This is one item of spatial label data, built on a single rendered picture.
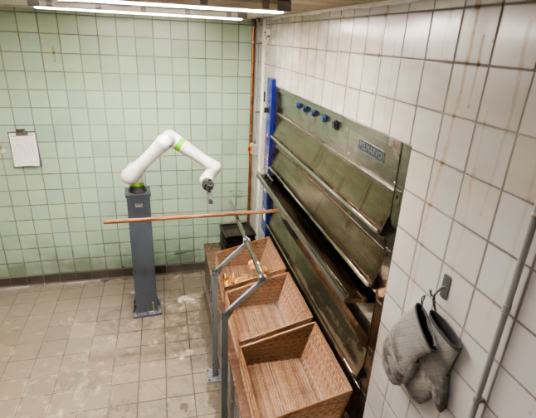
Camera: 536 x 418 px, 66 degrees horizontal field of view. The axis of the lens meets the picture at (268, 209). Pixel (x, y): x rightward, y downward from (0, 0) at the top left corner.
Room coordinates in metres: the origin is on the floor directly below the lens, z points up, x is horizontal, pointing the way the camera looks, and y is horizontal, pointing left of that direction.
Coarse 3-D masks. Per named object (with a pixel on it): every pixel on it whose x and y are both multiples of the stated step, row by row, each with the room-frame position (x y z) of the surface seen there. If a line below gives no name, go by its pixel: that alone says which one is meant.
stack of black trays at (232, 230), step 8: (224, 224) 3.51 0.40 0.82; (232, 224) 3.53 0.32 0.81; (248, 224) 3.54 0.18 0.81; (224, 232) 3.33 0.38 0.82; (232, 232) 3.37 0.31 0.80; (240, 232) 3.37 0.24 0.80; (248, 232) 3.38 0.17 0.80; (224, 240) 3.28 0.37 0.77; (232, 240) 3.27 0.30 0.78; (240, 240) 3.29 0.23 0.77; (224, 248) 3.30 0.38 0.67; (240, 256) 3.29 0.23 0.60
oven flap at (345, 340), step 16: (272, 224) 3.20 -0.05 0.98; (288, 240) 2.82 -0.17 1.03; (288, 256) 2.70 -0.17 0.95; (304, 256) 2.50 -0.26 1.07; (304, 272) 2.41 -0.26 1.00; (304, 288) 2.29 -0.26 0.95; (320, 288) 2.16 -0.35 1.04; (320, 304) 2.08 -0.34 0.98; (336, 304) 1.95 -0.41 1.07; (320, 320) 1.97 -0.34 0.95; (336, 320) 1.88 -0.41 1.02; (336, 336) 1.82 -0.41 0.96; (352, 336) 1.72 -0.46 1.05; (352, 352) 1.66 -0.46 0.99; (352, 368) 1.60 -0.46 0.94
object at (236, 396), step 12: (240, 312) 2.50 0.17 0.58; (228, 324) 2.35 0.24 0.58; (228, 336) 2.23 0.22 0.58; (228, 348) 2.11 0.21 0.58; (228, 360) 2.03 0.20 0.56; (228, 372) 2.07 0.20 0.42; (240, 372) 1.91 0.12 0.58; (228, 384) 2.11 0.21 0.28; (240, 384) 1.82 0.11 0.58; (228, 396) 2.09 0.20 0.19; (240, 396) 1.73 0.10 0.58; (228, 408) 2.05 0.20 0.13; (240, 408) 1.65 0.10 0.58; (288, 408) 1.67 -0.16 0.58
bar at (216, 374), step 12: (240, 228) 2.69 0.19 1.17; (252, 252) 2.33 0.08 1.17; (216, 276) 2.45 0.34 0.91; (264, 276) 2.05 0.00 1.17; (216, 288) 2.45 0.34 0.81; (252, 288) 2.03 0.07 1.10; (216, 300) 2.45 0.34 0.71; (240, 300) 2.02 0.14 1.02; (216, 312) 2.45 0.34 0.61; (228, 312) 2.00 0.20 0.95; (216, 324) 2.45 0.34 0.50; (216, 336) 2.45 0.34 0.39; (216, 348) 2.45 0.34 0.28; (216, 360) 2.45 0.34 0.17; (216, 372) 2.45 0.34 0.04
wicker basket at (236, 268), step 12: (264, 240) 3.21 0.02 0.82; (216, 252) 3.11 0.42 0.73; (228, 252) 3.13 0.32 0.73; (240, 252) 3.16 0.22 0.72; (264, 252) 3.19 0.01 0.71; (276, 252) 2.94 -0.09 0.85; (216, 264) 3.08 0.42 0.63; (228, 264) 3.13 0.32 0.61; (240, 264) 3.16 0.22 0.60; (264, 264) 3.10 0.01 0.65; (276, 264) 2.87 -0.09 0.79; (240, 276) 2.98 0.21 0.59; (252, 276) 2.99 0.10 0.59; (228, 288) 2.59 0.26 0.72
